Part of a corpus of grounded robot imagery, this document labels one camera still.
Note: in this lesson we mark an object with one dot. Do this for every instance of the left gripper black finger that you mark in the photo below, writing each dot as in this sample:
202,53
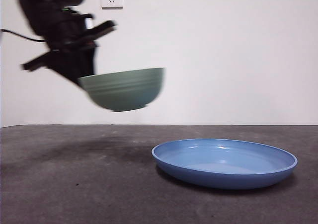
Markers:
87,62
65,67

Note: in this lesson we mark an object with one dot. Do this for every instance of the green bowl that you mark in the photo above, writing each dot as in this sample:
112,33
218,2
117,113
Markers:
124,90

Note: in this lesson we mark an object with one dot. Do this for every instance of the blue plate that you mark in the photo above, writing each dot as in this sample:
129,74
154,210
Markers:
223,169

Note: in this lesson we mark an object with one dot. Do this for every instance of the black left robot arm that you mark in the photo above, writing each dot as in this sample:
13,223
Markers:
47,8

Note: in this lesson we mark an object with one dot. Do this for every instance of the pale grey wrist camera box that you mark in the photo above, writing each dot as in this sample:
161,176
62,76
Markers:
89,23

